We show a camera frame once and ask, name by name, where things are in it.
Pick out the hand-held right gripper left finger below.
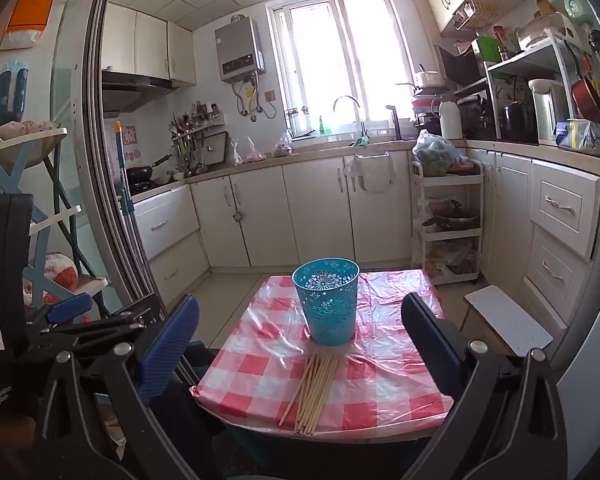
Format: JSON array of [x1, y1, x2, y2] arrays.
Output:
[[32, 295, 206, 480]]

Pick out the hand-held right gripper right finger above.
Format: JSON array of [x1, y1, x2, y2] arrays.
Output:
[[401, 291, 568, 480]]

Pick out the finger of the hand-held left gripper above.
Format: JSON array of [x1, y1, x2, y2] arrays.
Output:
[[55, 292, 162, 360], [30, 292, 95, 333]]

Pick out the teal perforated plastic basket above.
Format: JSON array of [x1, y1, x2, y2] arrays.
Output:
[[292, 258, 361, 347]]

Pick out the bundle of wooden chopsticks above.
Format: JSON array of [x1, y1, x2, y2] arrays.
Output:
[[279, 347, 342, 435]]

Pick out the red white plush toy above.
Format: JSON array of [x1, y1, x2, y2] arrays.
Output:
[[24, 252, 78, 308]]

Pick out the blue folding rack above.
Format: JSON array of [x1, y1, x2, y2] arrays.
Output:
[[0, 127, 111, 321]]

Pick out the red white checkered tablecloth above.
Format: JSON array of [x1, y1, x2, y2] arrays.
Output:
[[189, 269, 455, 433]]

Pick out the white stool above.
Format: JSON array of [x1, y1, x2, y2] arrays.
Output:
[[460, 285, 555, 356]]

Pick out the white cabinet with two drawers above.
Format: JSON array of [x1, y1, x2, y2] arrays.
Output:
[[132, 185, 211, 306]]

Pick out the lidded dark pot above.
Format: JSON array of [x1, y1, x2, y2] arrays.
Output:
[[422, 200, 481, 233]]

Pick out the floral cushion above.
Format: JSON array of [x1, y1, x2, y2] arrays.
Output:
[[0, 120, 61, 148]]

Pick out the orange-tipped mop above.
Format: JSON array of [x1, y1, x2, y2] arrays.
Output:
[[112, 120, 137, 226]]

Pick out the black wok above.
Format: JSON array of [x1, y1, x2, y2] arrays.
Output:
[[126, 155, 172, 184]]

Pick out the white rolling cart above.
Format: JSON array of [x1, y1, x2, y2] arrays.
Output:
[[411, 160, 485, 281]]

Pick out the white door-hung bin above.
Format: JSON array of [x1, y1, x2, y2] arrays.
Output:
[[344, 151, 397, 195]]

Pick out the white door cabinet row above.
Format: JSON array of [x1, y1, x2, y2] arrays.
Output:
[[190, 150, 416, 271]]

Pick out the white cabinet with panelled drawers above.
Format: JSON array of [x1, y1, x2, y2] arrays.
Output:
[[467, 147, 600, 331]]

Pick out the bag of green vegetables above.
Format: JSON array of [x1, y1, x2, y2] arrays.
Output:
[[412, 130, 468, 177]]

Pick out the range hood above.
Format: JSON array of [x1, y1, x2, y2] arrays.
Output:
[[101, 71, 181, 113]]

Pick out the white thermos jug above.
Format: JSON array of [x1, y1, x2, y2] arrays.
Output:
[[432, 100, 463, 141]]

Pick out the black slim faucet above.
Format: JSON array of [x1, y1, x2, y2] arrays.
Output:
[[386, 105, 404, 141]]

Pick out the blue white package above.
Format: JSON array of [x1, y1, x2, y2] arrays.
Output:
[[554, 119, 600, 158]]

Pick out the chrome gooseneck faucet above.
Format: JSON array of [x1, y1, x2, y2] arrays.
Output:
[[332, 95, 368, 136]]

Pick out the white electric water boiler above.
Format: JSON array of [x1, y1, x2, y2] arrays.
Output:
[[528, 78, 573, 143]]

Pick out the orange paper bag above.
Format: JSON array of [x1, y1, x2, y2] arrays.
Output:
[[0, 0, 61, 52]]

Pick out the white saucepan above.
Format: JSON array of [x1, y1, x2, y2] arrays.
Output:
[[395, 65, 446, 88]]

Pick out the black microwave oven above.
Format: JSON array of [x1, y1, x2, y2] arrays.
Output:
[[435, 45, 488, 88]]

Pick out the red frying pan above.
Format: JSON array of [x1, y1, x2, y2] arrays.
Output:
[[562, 42, 600, 121]]

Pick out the kitchen window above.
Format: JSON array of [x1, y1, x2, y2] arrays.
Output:
[[267, 0, 416, 136]]

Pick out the green box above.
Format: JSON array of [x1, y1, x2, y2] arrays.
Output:
[[475, 35, 503, 63]]

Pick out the grey gas water heater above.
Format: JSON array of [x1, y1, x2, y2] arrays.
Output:
[[215, 15, 266, 83]]

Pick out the white shelf rack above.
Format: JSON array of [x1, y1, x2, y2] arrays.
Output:
[[485, 27, 581, 143]]

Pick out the sliding door frame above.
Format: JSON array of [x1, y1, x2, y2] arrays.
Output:
[[75, 0, 173, 316]]

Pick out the red paper wall decorations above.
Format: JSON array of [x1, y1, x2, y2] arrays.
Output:
[[121, 127, 142, 161]]

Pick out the wall utensil rack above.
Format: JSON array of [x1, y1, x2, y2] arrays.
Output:
[[169, 102, 226, 171]]

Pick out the white wall cabinets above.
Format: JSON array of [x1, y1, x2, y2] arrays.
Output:
[[102, 2, 197, 86]]

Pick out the small white wire basket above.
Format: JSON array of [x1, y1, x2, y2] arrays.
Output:
[[452, 0, 498, 31]]

